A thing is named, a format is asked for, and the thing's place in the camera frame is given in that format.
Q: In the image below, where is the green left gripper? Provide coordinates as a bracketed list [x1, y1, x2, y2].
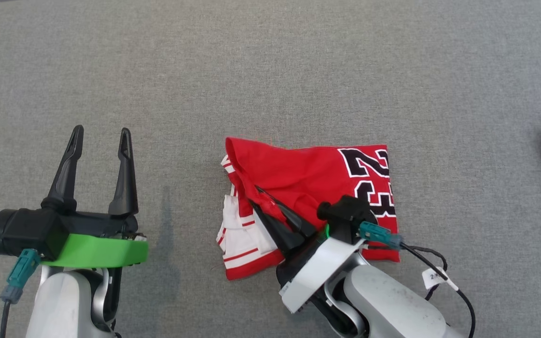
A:
[40, 125, 149, 269]

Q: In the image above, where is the white cable label tag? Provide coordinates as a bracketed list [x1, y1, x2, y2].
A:
[422, 266, 459, 292]

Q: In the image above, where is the black left cable teal plug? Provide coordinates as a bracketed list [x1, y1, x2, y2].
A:
[0, 249, 41, 338]

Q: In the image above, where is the red basketball jersey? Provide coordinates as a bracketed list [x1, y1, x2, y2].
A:
[216, 136, 400, 281]

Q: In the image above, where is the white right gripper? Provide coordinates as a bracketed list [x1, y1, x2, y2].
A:
[249, 186, 365, 314]

